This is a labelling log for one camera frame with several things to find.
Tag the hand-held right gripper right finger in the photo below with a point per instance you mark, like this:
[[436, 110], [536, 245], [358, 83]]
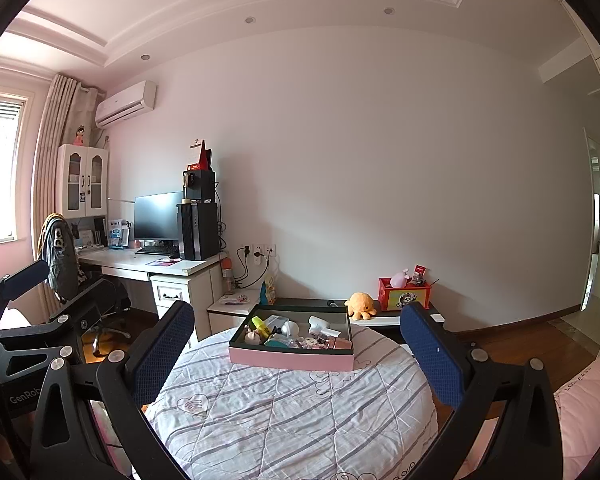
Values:
[[432, 355]]

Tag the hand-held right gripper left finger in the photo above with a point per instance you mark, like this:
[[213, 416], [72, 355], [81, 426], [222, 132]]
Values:
[[165, 350]]

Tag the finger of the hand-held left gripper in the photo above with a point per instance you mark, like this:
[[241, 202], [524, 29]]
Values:
[[25, 277], [100, 302]]

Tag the rose gold cylinder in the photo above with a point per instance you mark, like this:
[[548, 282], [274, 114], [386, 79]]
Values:
[[340, 343]]

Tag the yellow highlighter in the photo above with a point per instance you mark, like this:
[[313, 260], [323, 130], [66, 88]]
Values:
[[262, 327]]

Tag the white blue packet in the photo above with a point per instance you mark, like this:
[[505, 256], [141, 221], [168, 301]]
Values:
[[278, 321]]

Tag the pink block toy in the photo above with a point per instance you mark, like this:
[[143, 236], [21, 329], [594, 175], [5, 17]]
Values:
[[316, 342]]

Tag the pink storage box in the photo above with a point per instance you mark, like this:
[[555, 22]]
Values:
[[290, 360]]

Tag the white bulb night light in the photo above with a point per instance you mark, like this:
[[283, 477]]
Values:
[[290, 329]]

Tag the black office chair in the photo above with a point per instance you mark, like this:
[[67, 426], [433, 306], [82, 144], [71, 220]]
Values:
[[95, 292]]

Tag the dark printed garment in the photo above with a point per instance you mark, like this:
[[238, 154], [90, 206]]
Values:
[[60, 255]]

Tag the white desk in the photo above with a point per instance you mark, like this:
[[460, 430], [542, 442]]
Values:
[[125, 261]]

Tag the red toy box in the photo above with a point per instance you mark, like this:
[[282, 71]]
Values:
[[404, 300]]

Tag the black white low table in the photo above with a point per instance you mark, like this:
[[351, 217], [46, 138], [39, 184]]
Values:
[[380, 320]]

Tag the row of books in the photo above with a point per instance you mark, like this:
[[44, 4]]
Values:
[[92, 235]]

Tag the blue white box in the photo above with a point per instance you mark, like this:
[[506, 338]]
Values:
[[118, 234]]

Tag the pink mouse pad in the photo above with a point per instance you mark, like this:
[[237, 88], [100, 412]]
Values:
[[162, 262]]

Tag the black keyboard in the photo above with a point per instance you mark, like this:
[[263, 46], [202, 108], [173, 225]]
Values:
[[156, 250]]

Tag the white nightstand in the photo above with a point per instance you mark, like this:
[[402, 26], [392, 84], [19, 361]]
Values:
[[232, 312]]

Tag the pink plush toy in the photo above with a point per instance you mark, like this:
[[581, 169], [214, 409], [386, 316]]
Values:
[[400, 280]]

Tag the red card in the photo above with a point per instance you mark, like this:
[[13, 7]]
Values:
[[419, 271]]

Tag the pink flat item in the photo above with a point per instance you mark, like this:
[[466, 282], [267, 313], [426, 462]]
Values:
[[235, 300]]

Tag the orange octopus plush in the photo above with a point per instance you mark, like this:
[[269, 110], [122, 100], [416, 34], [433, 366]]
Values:
[[360, 305]]

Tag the orange cap bottle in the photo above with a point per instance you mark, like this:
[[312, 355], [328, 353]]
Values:
[[228, 277]]

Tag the black computer monitor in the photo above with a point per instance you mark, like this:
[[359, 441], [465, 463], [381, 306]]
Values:
[[158, 216]]

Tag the window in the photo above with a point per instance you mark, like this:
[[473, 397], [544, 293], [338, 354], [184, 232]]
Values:
[[0, 170]]

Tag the white glass-door cabinet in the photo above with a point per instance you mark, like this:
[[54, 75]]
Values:
[[82, 182]]

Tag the blue yellow packet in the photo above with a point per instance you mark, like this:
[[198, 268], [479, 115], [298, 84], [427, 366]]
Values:
[[268, 290]]

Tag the black computer tower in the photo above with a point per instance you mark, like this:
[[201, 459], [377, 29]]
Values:
[[198, 232]]

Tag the small doll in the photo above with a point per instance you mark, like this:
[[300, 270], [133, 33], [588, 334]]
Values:
[[80, 136]]

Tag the black speaker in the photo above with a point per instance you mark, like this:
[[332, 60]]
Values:
[[199, 186]]

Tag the beige curtain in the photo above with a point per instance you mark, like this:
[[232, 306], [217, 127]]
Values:
[[60, 120]]

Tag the pink quilt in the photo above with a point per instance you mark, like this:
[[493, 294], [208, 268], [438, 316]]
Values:
[[587, 400]]

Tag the red paper bag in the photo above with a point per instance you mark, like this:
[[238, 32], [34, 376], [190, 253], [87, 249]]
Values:
[[201, 156]]

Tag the white door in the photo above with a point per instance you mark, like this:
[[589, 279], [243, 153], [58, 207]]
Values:
[[589, 235]]

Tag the white air conditioner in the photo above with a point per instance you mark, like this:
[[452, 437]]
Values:
[[126, 105]]

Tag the white wall outlets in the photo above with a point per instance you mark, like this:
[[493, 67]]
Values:
[[257, 251]]

